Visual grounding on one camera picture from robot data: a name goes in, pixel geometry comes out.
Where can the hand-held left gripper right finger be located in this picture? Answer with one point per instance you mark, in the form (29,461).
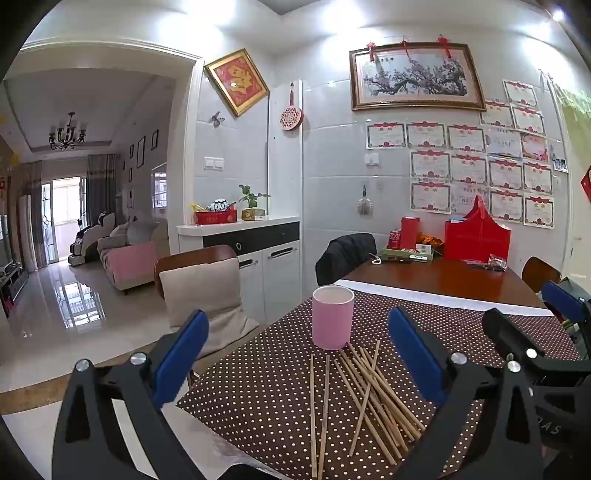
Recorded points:
(415,355)

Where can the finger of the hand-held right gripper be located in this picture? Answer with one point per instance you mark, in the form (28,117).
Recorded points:
(561,295)
(508,334)

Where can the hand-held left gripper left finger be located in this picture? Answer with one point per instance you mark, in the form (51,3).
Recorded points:
(180,355)

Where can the bunch of wooden chopsticks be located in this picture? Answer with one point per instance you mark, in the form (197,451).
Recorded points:
(369,392)

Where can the pink cup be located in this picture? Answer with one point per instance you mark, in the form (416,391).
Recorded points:
(332,318)

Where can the white table liner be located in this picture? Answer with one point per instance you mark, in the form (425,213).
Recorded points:
(461,302)

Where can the wooden chair with beige cushion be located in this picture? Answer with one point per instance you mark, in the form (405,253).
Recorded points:
(203,300)

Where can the small clear packet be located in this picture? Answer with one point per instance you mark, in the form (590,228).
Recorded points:
(497,264)

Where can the brown polka dot tablecloth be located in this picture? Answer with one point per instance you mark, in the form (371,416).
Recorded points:
(258,406)

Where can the red paper bag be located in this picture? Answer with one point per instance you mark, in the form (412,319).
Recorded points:
(478,240)

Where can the green tray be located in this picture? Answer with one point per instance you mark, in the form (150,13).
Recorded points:
(406,256)

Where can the pink blanket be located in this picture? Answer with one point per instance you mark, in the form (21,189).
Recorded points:
(134,265)

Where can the key bunch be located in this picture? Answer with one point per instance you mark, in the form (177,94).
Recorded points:
(376,261)

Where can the red soda can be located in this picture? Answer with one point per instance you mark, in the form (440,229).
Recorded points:
(395,240)

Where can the orange flowers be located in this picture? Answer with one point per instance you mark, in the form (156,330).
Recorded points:
(429,239)

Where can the black jacket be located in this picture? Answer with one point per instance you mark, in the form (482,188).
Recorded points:
(344,258)

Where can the white sideboard cabinet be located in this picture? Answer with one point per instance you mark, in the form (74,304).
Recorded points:
(272,272)

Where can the beige sofa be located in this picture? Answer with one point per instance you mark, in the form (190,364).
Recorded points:
(138,235)

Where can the red gift box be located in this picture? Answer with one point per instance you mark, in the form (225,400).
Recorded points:
(216,217)

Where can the massage chair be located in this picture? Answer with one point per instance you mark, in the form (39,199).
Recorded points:
(90,237)

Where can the grey hanging ornament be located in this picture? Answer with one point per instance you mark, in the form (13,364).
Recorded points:
(365,205)

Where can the potted plant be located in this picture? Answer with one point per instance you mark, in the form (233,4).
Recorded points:
(251,203)

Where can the TV stand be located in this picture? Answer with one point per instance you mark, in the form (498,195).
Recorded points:
(11,286)

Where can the grey curtain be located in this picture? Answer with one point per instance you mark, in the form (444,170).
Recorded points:
(101,184)

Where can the white standing air conditioner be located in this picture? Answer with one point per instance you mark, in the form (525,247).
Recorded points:
(25,230)

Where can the black chandelier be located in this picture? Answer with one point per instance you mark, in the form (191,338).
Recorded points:
(68,136)

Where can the red round hanging ornament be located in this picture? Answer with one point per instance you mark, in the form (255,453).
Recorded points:
(291,117)

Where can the framed plum blossom painting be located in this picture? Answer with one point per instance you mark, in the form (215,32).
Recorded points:
(415,76)

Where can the red gold framed picture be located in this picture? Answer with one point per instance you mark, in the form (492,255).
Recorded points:
(237,82)

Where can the red wall decoration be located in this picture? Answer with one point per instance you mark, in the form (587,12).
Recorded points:
(586,184)

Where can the small wall photo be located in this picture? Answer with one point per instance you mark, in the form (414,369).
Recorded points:
(561,164)

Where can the wall of award certificates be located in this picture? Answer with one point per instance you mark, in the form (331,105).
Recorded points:
(461,166)

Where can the white light switch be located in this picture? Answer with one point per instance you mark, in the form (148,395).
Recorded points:
(213,162)

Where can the white wall socket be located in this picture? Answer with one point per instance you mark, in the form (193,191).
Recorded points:
(371,159)

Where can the dark framed wall picture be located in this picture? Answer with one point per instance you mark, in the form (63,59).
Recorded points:
(154,138)
(141,151)

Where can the butterfly wall sticker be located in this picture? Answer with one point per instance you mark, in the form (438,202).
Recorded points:
(218,118)

